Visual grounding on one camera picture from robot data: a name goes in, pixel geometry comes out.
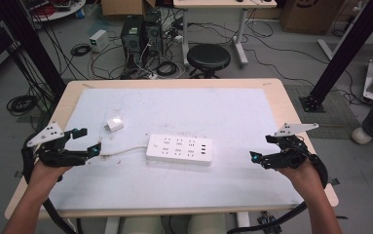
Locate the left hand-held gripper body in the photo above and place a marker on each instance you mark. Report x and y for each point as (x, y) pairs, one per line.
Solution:
(49, 156)

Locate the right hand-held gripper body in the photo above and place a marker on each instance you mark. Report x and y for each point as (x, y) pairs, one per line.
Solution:
(289, 156)

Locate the person's left hand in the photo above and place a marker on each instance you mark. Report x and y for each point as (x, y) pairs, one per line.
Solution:
(44, 177)

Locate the person's right hand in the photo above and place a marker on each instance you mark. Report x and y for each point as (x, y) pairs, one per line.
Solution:
(304, 178)

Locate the white charger plug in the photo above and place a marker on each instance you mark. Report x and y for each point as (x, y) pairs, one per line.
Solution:
(115, 124)

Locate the light wooden table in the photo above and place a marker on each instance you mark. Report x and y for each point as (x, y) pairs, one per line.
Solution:
(281, 94)

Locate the dark floor mat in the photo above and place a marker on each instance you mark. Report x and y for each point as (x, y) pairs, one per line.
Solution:
(336, 113)

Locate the white table mat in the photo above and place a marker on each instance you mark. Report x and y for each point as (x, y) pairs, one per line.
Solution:
(180, 110)

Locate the white floor power strip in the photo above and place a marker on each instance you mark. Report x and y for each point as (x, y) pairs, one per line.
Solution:
(154, 76)

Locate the white power supply box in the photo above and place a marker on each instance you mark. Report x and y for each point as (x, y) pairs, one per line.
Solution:
(99, 40)

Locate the black round stool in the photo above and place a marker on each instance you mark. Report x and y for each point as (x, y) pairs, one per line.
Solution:
(208, 57)

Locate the black computer tower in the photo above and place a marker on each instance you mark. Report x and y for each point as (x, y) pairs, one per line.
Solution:
(132, 39)
(153, 32)

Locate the round white table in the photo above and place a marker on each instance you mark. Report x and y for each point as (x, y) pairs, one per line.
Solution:
(60, 8)

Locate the large brown cardboard box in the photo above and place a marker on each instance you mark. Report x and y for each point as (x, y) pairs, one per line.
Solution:
(310, 16)

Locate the white-legged desk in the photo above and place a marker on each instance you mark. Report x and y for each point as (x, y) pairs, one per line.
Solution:
(226, 3)

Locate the black metal stand post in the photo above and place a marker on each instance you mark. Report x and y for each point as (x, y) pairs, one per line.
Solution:
(34, 42)
(346, 52)

